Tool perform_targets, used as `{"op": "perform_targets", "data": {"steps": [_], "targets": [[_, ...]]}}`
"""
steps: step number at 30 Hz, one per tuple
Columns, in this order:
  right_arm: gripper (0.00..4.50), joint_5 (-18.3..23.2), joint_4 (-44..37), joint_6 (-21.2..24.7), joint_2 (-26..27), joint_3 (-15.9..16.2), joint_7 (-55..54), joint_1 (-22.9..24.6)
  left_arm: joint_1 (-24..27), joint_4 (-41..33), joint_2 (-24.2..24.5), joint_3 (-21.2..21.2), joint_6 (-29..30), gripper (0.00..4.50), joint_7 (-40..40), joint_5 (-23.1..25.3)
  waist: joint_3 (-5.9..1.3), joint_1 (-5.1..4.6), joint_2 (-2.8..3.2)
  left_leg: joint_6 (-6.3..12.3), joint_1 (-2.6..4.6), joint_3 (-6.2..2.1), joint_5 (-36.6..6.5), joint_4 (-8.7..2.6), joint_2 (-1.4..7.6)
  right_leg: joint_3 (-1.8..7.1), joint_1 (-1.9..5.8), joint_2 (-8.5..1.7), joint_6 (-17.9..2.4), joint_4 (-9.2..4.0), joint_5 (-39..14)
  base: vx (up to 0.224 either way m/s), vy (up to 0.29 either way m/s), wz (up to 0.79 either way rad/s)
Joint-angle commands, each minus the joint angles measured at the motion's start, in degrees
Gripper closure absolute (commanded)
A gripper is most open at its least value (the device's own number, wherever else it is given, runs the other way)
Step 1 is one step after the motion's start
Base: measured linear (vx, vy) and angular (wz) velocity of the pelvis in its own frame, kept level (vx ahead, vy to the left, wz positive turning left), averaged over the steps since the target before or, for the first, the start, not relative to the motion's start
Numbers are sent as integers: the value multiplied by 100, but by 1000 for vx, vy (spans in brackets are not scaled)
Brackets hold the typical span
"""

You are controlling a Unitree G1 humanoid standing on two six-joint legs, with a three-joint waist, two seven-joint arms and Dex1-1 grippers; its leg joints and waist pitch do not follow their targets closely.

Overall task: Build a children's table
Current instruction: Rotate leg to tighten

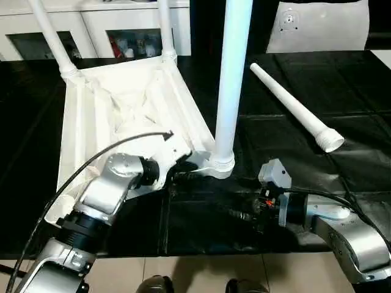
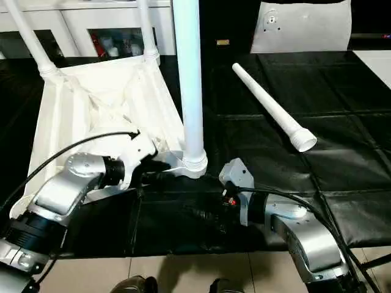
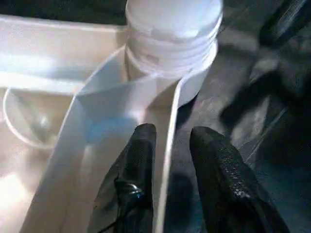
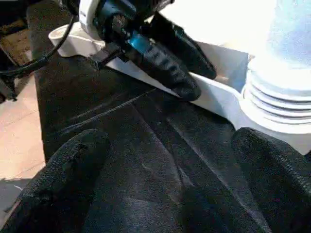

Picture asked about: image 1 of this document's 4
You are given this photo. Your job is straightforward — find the white plastic table top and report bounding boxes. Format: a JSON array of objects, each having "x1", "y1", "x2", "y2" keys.
[{"x1": 45, "y1": 54, "x2": 236, "y2": 227}]

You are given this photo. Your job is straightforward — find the white plastic table leg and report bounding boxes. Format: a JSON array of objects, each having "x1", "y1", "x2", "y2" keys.
[
  {"x1": 157, "y1": 0, "x2": 179, "y2": 63},
  {"x1": 249, "y1": 62, "x2": 345, "y2": 153},
  {"x1": 210, "y1": 0, "x2": 255, "y2": 180},
  {"x1": 26, "y1": 0, "x2": 82, "y2": 81}
]

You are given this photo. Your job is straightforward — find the dark right robot foot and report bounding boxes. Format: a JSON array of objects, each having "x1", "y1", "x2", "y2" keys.
[{"x1": 225, "y1": 277, "x2": 270, "y2": 293}]

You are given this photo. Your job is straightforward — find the dark robot foot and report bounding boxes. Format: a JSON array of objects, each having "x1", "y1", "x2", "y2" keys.
[
  {"x1": 138, "y1": 274, "x2": 175, "y2": 293},
  {"x1": 225, "y1": 277, "x2": 270, "y2": 293}
]

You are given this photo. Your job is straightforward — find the dark left robot foot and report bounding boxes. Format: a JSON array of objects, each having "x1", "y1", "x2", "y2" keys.
[{"x1": 138, "y1": 274, "x2": 175, "y2": 293}]

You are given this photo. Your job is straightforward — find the white glass-door cabinet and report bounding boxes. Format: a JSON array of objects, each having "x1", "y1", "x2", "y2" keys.
[{"x1": 0, "y1": 0, "x2": 192, "y2": 61}]

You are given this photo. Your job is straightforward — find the white panel with screw holes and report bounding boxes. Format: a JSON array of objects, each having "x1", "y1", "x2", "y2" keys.
[{"x1": 265, "y1": 0, "x2": 371, "y2": 55}]

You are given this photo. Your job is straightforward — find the flat white board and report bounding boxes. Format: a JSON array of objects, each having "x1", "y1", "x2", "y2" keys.
[{"x1": 370, "y1": 49, "x2": 391, "y2": 70}]

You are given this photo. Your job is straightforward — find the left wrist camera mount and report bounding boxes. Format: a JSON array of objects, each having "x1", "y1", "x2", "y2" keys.
[{"x1": 151, "y1": 142, "x2": 194, "y2": 192}]

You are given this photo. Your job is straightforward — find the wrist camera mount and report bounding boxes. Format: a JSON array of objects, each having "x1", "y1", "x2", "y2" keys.
[
  {"x1": 151, "y1": 142, "x2": 194, "y2": 192},
  {"x1": 258, "y1": 157, "x2": 293, "y2": 229}
]

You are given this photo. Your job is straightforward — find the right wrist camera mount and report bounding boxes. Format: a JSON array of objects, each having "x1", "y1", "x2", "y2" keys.
[{"x1": 258, "y1": 157, "x2": 293, "y2": 229}]

